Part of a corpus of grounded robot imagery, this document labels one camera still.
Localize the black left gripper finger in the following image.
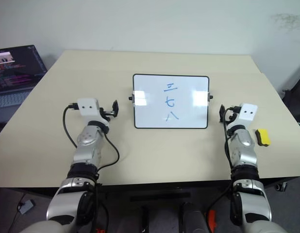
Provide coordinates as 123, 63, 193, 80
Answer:
112, 99, 120, 119

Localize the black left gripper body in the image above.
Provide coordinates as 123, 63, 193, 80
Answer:
99, 106, 116, 120

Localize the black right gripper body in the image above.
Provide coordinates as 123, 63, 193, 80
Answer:
224, 106, 239, 123

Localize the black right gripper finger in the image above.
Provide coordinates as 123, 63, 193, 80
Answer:
218, 104, 226, 122

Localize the yellow and black eraser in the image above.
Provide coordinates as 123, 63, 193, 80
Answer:
255, 128, 272, 147

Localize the black-framed small whiteboard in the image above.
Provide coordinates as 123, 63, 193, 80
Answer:
128, 73, 213, 130

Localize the black chair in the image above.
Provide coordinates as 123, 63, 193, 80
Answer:
282, 72, 300, 122

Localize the black flat bar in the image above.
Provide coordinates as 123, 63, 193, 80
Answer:
129, 192, 191, 202

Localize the open laptop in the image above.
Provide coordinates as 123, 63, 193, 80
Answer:
0, 44, 48, 111

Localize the orange plastic part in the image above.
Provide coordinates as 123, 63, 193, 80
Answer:
207, 209, 218, 228

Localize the large dark rounded shape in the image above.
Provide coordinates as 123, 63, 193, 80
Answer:
181, 202, 209, 233

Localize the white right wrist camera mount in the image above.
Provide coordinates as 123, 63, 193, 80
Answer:
231, 102, 259, 131

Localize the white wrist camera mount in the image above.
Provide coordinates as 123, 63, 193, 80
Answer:
231, 102, 259, 131
76, 98, 111, 127

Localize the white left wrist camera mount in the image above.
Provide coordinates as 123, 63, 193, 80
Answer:
76, 98, 111, 127

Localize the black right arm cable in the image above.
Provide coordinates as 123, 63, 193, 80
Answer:
205, 105, 241, 220

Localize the grey box with cable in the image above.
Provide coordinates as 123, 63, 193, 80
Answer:
17, 199, 36, 215

